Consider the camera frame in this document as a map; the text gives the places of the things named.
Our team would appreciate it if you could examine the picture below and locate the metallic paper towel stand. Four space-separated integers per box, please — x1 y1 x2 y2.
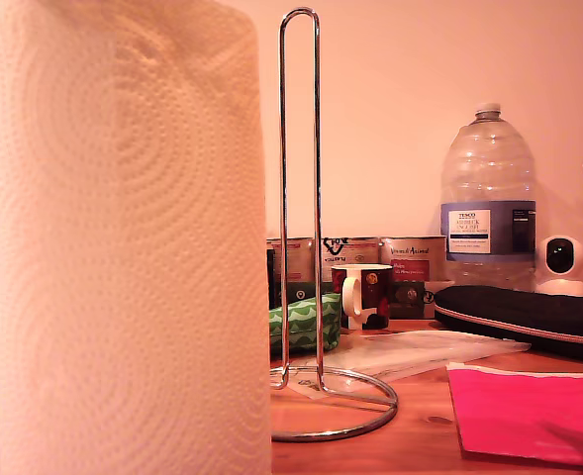
269 7 400 443

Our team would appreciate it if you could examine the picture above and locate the white paper towel roll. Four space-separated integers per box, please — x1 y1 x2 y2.
0 0 273 475

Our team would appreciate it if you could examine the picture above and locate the large clear water bottle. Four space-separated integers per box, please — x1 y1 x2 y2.
439 102 537 293

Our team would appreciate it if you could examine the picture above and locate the black zipped case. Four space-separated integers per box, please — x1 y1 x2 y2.
433 284 583 365

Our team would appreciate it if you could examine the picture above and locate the small white cardboard box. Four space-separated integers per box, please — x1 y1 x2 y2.
422 279 456 321

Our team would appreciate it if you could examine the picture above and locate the pink paper sheet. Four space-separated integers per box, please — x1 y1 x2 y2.
445 363 583 470

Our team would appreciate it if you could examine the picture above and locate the clear plastic sleeve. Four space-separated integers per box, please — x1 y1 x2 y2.
285 329 533 403

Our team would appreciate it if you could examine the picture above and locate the dark red white mug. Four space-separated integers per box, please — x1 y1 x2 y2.
330 263 395 332

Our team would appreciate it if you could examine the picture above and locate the green wave-pattern pouch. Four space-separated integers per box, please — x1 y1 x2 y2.
269 292 342 357

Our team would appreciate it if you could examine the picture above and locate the small white round camera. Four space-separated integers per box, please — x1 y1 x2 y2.
534 235 583 298

